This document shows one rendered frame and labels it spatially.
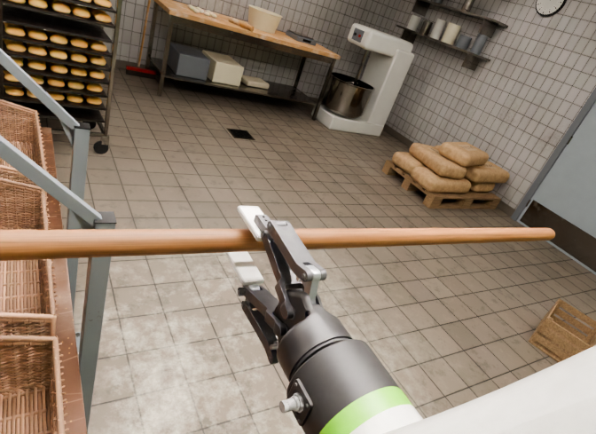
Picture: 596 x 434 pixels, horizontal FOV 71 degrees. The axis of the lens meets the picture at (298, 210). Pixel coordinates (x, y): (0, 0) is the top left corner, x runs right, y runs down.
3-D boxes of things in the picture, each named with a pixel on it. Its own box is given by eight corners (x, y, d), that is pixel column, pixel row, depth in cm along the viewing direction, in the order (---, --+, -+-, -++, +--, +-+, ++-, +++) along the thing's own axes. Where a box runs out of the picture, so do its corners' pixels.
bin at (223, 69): (212, 82, 488) (216, 61, 477) (198, 68, 522) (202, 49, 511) (239, 87, 508) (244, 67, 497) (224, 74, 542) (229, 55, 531)
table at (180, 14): (155, 96, 452) (169, 9, 411) (140, 73, 508) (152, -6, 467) (317, 122, 574) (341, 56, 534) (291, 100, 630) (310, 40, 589)
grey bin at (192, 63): (176, 74, 464) (179, 53, 453) (165, 61, 499) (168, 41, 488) (206, 81, 484) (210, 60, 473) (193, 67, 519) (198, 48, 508)
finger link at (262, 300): (311, 321, 46) (309, 333, 46) (264, 283, 55) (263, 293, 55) (281, 326, 44) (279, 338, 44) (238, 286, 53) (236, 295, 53)
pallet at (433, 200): (428, 208, 424) (435, 196, 417) (381, 170, 480) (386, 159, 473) (495, 209, 491) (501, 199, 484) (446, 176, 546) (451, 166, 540)
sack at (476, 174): (473, 184, 446) (479, 171, 439) (449, 169, 472) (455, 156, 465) (506, 185, 479) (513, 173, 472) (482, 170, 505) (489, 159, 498)
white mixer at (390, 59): (329, 131, 551) (367, 28, 491) (306, 112, 597) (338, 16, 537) (383, 138, 606) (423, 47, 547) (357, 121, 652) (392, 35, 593)
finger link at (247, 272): (264, 280, 54) (262, 284, 54) (245, 247, 59) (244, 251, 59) (243, 281, 52) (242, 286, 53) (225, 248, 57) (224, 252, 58)
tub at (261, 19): (252, 28, 487) (256, 10, 478) (239, 20, 517) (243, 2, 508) (283, 37, 511) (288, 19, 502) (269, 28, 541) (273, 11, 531)
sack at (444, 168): (464, 182, 438) (471, 169, 431) (439, 177, 421) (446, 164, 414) (428, 156, 486) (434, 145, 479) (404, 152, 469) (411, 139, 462)
